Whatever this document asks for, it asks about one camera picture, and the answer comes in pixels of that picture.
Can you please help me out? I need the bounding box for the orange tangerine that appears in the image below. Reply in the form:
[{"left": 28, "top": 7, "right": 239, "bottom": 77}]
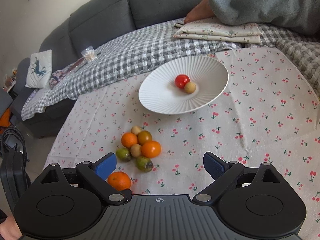
[
  {"left": 121, "top": 132, "right": 138, "bottom": 148},
  {"left": 106, "top": 171, "right": 131, "bottom": 191}
]

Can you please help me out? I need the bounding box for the green fruit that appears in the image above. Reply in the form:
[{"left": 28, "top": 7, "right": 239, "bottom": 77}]
[
  {"left": 136, "top": 156, "right": 153, "bottom": 172},
  {"left": 116, "top": 148, "right": 132, "bottom": 162}
]

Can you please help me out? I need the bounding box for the orange tomato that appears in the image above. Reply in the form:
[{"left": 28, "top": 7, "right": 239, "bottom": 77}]
[{"left": 141, "top": 141, "right": 162, "bottom": 158}]

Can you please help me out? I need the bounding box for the small tan longan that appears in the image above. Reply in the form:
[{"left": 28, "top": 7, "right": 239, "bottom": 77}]
[{"left": 184, "top": 82, "right": 197, "bottom": 94}]

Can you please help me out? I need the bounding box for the person's left hand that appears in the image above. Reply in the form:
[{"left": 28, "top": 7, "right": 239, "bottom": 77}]
[{"left": 0, "top": 216, "right": 22, "bottom": 240}]

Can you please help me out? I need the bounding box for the brownish green tomato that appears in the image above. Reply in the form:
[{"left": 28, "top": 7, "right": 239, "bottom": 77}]
[{"left": 137, "top": 131, "right": 152, "bottom": 145}]

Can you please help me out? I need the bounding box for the cherry print tablecloth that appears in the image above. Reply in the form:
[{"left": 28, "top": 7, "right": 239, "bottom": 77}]
[{"left": 47, "top": 48, "right": 319, "bottom": 239}]

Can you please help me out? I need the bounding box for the white ribbed plate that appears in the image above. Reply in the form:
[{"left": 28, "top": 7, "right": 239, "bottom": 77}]
[{"left": 138, "top": 56, "right": 229, "bottom": 115}]

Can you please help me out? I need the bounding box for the red tomato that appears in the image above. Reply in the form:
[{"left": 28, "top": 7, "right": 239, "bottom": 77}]
[{"left": 175, "top": 74, "right": 190, "bottom": 89}]

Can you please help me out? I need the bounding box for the white cushion with blue print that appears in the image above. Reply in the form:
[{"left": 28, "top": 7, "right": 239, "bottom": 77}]
[{"left": 25, "top": 49, "right": 53, "bottom": 89}]

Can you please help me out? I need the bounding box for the grey checkered blanket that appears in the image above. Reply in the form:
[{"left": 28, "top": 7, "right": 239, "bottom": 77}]
[{"left": 21, "top": 21, "right": 319, "bottom": 121}]

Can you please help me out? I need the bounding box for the folded floral cloth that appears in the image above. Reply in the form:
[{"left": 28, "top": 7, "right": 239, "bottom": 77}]
[{"left": 173, "top": 17, "right": 262, "bottom": 44}]

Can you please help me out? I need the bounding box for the bare foot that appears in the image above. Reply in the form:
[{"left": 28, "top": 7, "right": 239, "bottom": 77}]
[{"left": 184, "top": 0, "right": 214, "bottom": 24}]

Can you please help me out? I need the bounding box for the dark grey sofa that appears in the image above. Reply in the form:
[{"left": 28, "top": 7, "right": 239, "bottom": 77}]
[{"left": 10, "top": 0, "right": 320, "bottom": 138}]

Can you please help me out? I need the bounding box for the black cable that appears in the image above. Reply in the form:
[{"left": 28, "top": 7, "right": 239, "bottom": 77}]
[{"left": 0, "top": 126, "right": 30, "bottom": 163}]

